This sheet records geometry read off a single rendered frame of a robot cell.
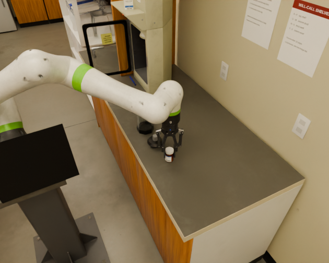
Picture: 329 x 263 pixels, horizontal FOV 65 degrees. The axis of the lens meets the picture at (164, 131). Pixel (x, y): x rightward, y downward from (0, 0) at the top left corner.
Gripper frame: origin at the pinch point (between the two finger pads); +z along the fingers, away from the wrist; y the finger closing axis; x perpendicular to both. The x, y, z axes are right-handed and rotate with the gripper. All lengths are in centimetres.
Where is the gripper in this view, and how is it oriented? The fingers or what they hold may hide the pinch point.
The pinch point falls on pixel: (169, 151)
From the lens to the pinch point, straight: 132.2
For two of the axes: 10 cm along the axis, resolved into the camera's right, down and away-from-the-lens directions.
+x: 0.4, 6.5, -7.6
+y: -10.0, 0.3, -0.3
